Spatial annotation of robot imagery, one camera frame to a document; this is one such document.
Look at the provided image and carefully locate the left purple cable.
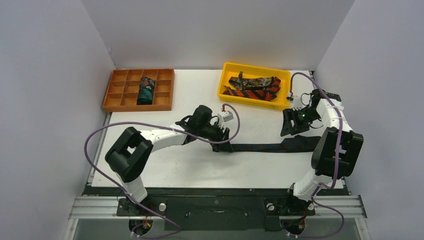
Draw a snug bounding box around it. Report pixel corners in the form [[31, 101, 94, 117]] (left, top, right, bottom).
[[84, 103, 241, 240]]

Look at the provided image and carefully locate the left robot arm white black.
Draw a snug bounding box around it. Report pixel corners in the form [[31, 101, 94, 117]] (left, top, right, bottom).
[[105, 105, 236, 215]]

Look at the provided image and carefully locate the aluminium frame rail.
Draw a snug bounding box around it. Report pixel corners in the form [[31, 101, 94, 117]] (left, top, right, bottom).
[[68, 195, 367, 220]]

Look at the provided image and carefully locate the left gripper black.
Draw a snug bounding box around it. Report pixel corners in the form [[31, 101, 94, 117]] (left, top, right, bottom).
[[198, 120, 233, 152]]

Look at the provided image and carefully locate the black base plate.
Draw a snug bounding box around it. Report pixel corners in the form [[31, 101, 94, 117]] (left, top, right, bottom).
[[83, 186, 347, 236]]

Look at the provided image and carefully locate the rolled green patterned tie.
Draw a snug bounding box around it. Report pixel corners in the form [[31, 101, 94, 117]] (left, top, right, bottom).
[[136, 76, 156, 105]]

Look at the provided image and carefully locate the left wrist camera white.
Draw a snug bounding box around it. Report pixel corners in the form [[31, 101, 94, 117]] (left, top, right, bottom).
[[217, 110, 234, 128]]

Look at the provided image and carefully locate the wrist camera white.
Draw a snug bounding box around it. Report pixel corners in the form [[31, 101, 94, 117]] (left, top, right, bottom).
[[217, 110, 234, 128], [286, 95, 305, 111]]

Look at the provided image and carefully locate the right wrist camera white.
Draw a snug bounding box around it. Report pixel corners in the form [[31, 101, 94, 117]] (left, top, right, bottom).
[[286, 95, 305, 111]]

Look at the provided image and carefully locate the orange black striped tie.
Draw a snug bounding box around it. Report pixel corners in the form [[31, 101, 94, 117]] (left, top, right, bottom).
[[222, 76, 281, 102]]

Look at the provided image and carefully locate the yellow plastic tray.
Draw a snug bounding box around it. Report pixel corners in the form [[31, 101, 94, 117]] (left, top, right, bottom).
[[217, 62, 291, 111]]

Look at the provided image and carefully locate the orange wooden divider tray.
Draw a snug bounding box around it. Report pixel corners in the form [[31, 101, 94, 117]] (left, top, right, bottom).
[[102, 68, 175, 113]]

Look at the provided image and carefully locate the navy striped tie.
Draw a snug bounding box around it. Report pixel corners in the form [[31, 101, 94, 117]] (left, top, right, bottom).
[[211, 135, 321, 153]]

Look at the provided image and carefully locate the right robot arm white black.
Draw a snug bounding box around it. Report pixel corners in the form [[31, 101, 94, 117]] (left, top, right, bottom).
[[280, 89, 364, 214]]

